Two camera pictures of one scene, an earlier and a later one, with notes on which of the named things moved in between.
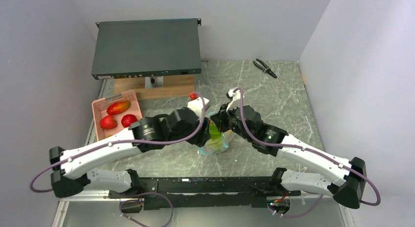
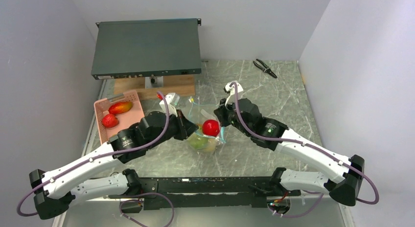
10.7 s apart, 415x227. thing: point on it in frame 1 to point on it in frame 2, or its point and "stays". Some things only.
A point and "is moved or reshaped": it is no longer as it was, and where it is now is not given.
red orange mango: (117, 107) stays
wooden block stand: (174, 86) stays
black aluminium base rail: (204, 193) stays
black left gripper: (202, 135) to (185, 127)
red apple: (127, 119) is moved or reshaped
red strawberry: (107, 122) stays
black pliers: (265, 68) stays
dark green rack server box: (146, 48) stays
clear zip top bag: (219, 140) is moved or reshaped
